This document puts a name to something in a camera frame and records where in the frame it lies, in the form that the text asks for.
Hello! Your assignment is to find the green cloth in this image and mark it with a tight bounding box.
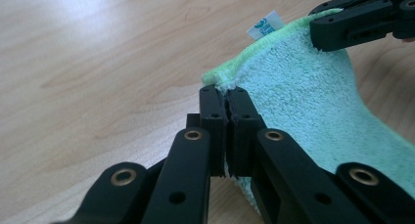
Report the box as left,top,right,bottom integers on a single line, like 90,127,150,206
201,9,415,216

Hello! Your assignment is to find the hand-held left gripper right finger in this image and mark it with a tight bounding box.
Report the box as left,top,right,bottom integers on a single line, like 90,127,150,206
227,86,267,179

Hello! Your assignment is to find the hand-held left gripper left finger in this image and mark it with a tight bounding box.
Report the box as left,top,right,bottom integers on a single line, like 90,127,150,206
186,84,229,179

